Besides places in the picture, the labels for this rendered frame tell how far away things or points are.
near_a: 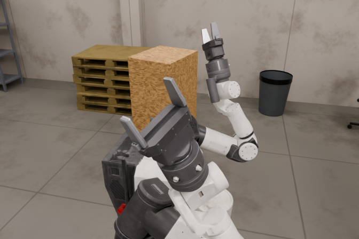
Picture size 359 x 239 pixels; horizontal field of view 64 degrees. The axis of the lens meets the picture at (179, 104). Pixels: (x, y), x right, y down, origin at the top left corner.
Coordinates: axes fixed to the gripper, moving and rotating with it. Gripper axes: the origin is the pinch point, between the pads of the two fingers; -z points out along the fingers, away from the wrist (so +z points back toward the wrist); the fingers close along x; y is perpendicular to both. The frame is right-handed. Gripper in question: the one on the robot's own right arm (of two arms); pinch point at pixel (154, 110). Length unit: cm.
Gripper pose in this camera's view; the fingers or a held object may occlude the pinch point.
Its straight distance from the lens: 50.2
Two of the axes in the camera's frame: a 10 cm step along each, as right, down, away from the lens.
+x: 6.2, -6.3, 4.7
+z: 3.5, 7.5, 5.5
